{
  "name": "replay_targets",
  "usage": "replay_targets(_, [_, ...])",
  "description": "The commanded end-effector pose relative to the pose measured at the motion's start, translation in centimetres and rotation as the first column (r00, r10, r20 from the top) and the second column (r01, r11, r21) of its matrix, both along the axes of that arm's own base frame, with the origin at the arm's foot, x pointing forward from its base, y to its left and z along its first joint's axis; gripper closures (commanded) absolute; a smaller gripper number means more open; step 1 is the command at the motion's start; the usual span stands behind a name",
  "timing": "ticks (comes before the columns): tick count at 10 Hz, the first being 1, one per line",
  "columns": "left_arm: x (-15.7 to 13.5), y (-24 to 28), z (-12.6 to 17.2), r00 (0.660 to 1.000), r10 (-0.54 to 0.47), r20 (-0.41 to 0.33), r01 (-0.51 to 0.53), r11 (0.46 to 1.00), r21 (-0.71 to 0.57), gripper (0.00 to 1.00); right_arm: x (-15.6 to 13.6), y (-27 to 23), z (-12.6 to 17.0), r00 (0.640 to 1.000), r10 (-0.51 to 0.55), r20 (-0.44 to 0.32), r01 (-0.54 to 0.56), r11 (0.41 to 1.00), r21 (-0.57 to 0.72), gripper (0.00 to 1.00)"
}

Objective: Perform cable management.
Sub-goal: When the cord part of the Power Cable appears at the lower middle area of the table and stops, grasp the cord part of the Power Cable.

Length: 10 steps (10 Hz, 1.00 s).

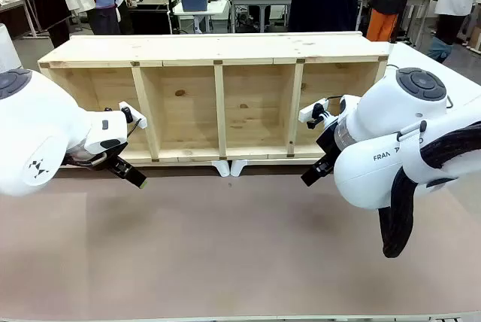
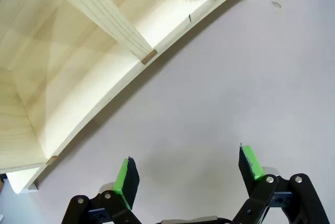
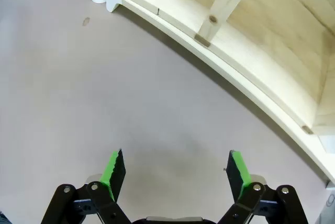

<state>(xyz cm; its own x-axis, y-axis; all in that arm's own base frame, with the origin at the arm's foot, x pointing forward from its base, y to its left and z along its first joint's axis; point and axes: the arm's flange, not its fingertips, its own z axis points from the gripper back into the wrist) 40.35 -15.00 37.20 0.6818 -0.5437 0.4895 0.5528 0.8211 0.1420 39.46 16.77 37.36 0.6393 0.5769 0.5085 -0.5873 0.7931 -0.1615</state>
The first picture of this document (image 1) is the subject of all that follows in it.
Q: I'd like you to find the black sleeved cable bundle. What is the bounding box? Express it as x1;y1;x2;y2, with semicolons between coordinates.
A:
377;122;481;260

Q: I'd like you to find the blue box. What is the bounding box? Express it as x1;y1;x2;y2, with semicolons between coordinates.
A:
181;0;210;13

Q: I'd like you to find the grey lab table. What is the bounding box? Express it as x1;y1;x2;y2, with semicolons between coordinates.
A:
226;0;295;34

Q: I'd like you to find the white lab table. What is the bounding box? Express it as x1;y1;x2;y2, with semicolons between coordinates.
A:
172;0;231;34

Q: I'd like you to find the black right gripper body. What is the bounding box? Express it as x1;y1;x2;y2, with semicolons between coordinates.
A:
316;126;342;168

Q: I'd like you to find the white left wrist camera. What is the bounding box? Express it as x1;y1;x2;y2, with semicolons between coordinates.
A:
118;101;148;129

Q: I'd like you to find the blue bag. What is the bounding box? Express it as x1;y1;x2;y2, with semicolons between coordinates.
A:
427;35;456;63

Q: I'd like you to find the wooden compartment shelf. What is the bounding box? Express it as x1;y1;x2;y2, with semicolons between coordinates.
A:
37;30;392;167

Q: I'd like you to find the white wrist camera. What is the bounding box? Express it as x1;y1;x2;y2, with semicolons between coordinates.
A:
118;101;148;129
298;98;329;122

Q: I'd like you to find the white cylindrical air purifier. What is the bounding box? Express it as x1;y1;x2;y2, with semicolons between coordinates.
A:
0;23;23;74

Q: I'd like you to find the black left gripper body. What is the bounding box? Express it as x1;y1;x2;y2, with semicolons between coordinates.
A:
89;147;129;173

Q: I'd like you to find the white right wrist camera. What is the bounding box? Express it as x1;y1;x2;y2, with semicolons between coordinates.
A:
298;98;329;122

